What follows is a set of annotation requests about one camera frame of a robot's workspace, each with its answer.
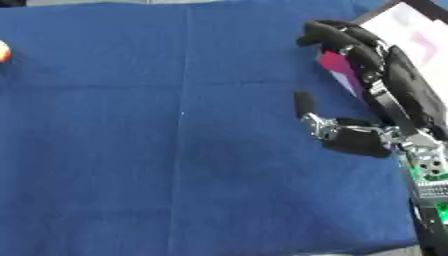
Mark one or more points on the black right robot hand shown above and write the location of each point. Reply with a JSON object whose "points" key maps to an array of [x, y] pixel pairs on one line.
{"points": [[402, 86]]}

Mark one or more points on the pink and white block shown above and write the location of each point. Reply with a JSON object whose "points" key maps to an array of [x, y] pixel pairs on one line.
{"points": [[341, 68]]}

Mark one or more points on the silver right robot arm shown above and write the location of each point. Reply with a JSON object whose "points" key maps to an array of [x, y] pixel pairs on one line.
{"points": [[429, 186]]}

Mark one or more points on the orange and yellow toy fruit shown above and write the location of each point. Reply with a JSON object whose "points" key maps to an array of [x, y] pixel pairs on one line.
{"points": [[3, 51]]}

